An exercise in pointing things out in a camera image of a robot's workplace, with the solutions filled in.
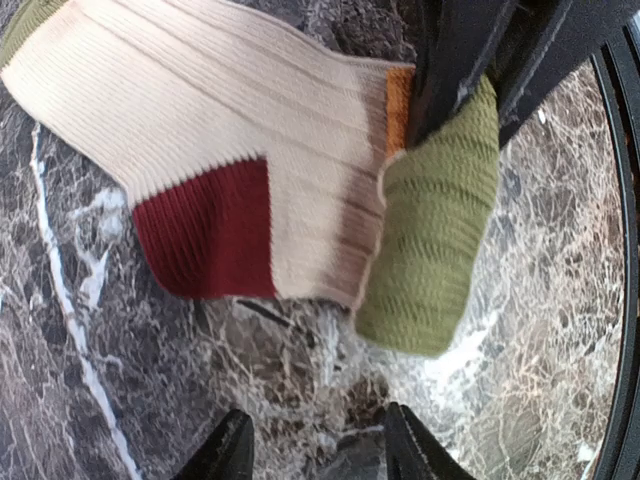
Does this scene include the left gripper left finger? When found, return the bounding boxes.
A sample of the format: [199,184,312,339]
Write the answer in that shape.
[173,409,254,480]

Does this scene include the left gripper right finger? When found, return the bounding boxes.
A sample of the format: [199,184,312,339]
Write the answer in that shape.
[384,402,474,480]

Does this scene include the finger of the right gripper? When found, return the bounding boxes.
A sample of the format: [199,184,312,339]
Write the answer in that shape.
[495,1,639,146]
[406,0,515,148]

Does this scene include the striped brown beige sock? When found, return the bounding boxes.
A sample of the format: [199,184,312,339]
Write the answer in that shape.
[1,1,499,356]

